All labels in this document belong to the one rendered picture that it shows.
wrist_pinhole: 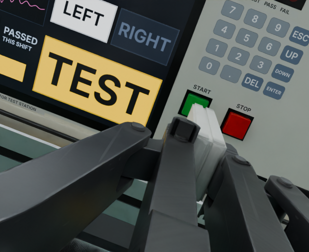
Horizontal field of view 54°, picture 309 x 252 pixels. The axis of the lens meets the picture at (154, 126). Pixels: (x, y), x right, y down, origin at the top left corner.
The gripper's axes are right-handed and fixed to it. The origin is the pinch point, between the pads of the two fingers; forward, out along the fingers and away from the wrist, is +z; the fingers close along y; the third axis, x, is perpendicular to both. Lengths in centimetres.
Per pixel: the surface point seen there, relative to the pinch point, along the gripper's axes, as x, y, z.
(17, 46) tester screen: -0.6, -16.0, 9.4
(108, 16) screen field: 4.5, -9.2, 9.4
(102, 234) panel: -25.1, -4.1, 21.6
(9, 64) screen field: -2.3, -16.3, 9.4
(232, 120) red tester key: 0.2, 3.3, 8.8
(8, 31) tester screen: 0.4, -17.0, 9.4
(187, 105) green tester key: 0.1, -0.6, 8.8
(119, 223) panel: -22.3, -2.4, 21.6
